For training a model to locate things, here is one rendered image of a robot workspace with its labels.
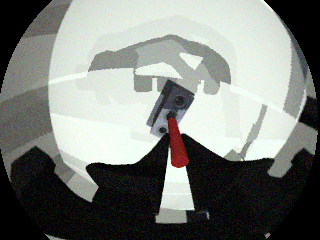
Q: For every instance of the red peg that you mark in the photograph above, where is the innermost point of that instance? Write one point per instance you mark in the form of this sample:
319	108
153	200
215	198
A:
179	157

